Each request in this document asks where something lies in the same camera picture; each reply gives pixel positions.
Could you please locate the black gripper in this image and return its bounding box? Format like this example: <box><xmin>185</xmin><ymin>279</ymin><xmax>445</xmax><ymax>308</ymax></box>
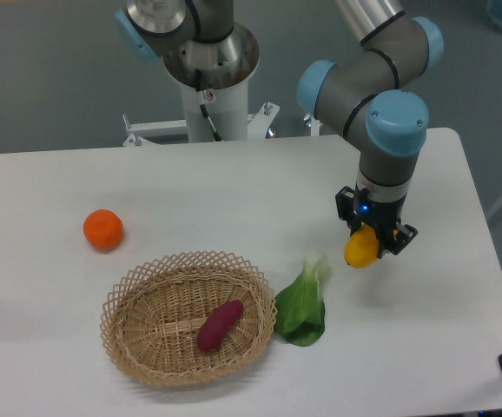
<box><xmin>335</xmin><ymin>186</ymin><xmax>418</xmax><ymax>257</ymax></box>

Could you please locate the yellow mango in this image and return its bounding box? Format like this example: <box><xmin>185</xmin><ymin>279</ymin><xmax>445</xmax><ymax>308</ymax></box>
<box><xmin>344</xmin><ymin>225</ymin><xmax>379</xmax><ymax>268</ymax></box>

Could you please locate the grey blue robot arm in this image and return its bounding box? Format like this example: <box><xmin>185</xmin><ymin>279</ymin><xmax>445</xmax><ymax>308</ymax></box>
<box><xmin>115</xmin><ymin>1</ymin><xmax>444</xmax><ymax>256</ymax></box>

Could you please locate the green bok choy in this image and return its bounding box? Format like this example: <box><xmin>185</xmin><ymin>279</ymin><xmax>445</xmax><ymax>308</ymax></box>
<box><xmin>274</xmin><ymin>252</ymin><xmax>331</xmax><ymax>348</ymax></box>

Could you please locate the purple sweet potato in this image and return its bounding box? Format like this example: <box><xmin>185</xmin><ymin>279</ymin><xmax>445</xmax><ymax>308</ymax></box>
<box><xmin>196</xmin><ymin>300</ymin><xmax>243</xmax><ymax>352</ymax></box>

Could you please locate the woven wicker basket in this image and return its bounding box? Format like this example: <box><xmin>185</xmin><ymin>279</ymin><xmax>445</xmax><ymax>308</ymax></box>
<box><xmin>100</xmin><ymin>251</ymin><xmax>277</xmax><ymax>387</ymax></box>

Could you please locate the orange tangerine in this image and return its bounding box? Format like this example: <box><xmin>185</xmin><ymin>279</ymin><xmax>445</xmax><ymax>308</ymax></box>
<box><xmin>83</xmin><ymin>208</ymin><xmax>123</xmax><ymax>252</ymax></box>

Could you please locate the black cable on pedestal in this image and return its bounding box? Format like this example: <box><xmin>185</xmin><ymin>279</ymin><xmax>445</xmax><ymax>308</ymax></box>
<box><xmin>194</xmin><ymin>69</ymin><xmax>225</xmax><ymax>142</ymax></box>

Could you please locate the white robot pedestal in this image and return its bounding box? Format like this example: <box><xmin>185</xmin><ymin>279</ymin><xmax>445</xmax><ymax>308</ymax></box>
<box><xmin>122</xmin><ymin>25</ymin><xmax>326</xmax><ymax>147</ymax></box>

